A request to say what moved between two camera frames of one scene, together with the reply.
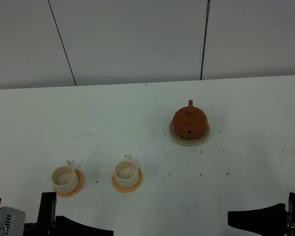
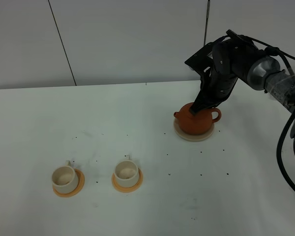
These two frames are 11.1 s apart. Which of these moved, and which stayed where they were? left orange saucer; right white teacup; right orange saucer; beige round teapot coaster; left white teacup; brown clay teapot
Moved: beige round teapot coaster; brown clay teapot
Stayed: left orange saucer; right white teacup; left white teacup; right orange saucer
